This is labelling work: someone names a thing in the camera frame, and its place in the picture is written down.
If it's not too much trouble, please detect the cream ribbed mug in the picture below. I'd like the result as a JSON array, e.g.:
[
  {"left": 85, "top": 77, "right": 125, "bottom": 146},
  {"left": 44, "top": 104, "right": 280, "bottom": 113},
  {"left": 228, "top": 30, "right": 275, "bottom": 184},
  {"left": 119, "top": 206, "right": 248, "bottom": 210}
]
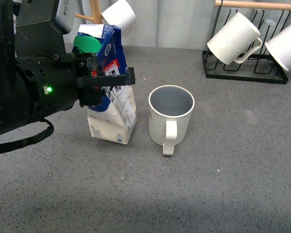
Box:
[
  {"left": 148, "top": 85, "right": 195, "bottom": 156},
  {"left": 207, "top": 12, "right": 263, "bottom": 65}
]

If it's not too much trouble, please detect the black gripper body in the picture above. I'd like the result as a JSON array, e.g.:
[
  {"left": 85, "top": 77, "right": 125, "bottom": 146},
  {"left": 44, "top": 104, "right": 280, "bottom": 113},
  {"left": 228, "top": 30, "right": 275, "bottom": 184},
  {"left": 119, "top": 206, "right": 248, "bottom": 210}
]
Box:
[{"left": 14, "top": 53, "right": 104, "bottom": 126}]

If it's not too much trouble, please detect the black cable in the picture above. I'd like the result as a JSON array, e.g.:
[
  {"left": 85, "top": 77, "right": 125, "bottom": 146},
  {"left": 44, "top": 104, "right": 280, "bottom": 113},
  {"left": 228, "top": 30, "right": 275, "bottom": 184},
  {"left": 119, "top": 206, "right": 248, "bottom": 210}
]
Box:
[{"left": 0, "top": 118, "right": 55, "bottom": 156}]

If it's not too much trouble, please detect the black wire mug rack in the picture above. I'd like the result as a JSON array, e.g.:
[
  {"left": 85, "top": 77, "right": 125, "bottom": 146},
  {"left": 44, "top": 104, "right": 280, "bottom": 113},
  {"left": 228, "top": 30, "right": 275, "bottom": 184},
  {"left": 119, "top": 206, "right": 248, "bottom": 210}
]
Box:
[{"left": 202, "top": 0, "right": 291, "bottom": 84}]

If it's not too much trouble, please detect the wooden mug tree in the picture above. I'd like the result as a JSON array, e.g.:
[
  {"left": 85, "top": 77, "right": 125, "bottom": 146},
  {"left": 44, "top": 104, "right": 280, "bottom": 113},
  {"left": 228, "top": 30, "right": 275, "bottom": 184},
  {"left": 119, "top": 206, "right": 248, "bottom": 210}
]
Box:
[{"left": 75, "top": 0, "right": 103, "bottom": 24}]

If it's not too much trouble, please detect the white mug on tree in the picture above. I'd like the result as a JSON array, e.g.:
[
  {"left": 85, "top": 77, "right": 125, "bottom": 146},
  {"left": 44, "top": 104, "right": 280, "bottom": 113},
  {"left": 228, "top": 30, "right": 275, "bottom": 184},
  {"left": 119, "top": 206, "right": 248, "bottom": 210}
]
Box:
[{"left": 101, "top": 0, "right": 137, "bottom": 34}]

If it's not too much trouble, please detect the white mug black handle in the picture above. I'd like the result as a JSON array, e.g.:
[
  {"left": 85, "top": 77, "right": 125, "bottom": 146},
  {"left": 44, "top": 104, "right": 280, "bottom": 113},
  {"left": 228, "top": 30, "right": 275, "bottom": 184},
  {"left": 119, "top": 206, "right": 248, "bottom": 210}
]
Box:
[{"left": 265, "top": 25, "right": 291, "bottom": 71}]

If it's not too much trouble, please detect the cream ribbed hanging mug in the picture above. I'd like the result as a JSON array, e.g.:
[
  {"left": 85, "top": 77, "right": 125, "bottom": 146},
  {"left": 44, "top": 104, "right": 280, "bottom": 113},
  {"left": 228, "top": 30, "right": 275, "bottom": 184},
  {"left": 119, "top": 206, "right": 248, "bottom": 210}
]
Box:
[{"left": 207, "top": 12, "right": 263, "bottom": 65}]

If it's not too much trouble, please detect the blue white milk carton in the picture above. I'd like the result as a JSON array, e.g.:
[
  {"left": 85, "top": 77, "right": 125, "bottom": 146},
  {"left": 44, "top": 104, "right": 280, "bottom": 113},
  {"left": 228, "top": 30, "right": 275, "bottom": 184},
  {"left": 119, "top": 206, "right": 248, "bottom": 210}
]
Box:
[{"left": 73, "top": 24, "right": 137, "bottom": 145}]

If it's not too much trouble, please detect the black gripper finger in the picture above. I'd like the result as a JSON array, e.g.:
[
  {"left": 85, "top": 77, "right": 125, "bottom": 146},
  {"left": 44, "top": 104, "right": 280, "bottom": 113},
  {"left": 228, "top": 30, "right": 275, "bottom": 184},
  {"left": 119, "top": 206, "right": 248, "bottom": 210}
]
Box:
[
  {"left": 77, "top": 67, "right": 135, "bottom": 88},
  {"left": 76, "top": 52, "right": 97, "bottom": 77}
]

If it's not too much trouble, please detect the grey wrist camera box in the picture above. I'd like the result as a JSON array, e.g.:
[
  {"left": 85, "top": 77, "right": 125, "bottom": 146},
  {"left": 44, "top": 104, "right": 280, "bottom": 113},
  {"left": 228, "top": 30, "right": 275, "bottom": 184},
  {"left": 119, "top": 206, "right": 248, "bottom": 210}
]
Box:
[{"left": 55, "top": 0, "right": 76, "bottom": 34}]

